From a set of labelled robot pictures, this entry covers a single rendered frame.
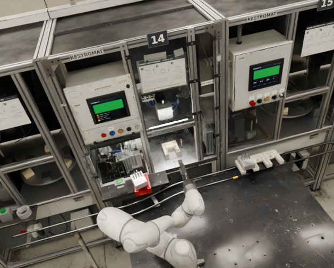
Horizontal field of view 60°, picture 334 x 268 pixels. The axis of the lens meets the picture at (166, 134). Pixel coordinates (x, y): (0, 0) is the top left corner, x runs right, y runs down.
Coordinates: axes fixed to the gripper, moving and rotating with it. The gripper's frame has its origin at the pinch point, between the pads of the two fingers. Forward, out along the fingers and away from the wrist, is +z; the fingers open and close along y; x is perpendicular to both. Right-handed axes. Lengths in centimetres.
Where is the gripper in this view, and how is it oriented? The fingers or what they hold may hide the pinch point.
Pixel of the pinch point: (181, 166)
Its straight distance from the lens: 214.2
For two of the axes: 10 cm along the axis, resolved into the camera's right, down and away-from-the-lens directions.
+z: -2.3, -6.0, 7.7
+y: -1.3, -7.6, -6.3
